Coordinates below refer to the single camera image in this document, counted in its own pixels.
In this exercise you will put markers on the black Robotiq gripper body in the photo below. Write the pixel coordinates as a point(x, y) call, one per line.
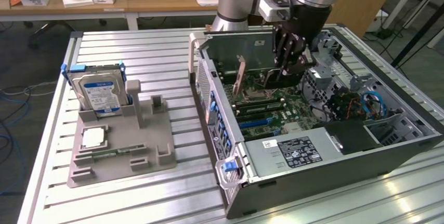
point(310, 21)

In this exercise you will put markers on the black graphics card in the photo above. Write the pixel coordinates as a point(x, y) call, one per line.
point(285, 81)

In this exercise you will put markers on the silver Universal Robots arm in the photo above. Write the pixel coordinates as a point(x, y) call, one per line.
point(237, 3)

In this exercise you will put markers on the silver drive cage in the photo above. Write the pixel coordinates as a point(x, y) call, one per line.
point(330, 78)

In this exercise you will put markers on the wooden cabinet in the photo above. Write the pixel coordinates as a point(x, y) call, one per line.
point(361, 3)

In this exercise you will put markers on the green motherboard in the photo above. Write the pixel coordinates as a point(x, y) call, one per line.
point(295, 102)

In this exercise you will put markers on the CPU socket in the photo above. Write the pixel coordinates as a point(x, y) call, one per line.
point(258, 95)

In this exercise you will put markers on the black installed RAM stick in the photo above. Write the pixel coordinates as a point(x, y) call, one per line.
point(261, 106)

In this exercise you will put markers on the silver chipset heatsink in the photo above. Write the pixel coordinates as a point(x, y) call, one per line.
point(294, 128)

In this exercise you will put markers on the blue expansion slot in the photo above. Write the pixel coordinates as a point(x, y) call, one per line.
point(255, 122)

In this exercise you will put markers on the black stand pole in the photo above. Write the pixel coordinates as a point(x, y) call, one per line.
point(417, 29)

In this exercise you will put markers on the black plastic air shroud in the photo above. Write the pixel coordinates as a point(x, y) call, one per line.
point(354, 137)

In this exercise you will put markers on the grey power supply unit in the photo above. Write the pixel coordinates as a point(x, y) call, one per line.
point(295, 153)

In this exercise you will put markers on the blue case latch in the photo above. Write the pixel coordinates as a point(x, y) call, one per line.
point(229, 167)

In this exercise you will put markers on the black open PC case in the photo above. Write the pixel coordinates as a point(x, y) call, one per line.
point(313, 182)

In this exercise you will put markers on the hard disk in blue caddy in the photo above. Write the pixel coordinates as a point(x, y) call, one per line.
point(101, 94)

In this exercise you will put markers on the green RAM stick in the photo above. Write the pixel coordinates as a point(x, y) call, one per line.
point(111, 153)

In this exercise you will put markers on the silver CPU chip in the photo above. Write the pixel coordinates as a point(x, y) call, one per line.
point(94, 138)

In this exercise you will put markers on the grey parts rack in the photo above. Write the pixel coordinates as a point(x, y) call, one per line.
point(122, 166)

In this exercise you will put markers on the black chair base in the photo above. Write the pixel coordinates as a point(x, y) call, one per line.
point(45, 34)

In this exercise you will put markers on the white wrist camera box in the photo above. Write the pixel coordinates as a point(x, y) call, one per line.
point(271, 8)

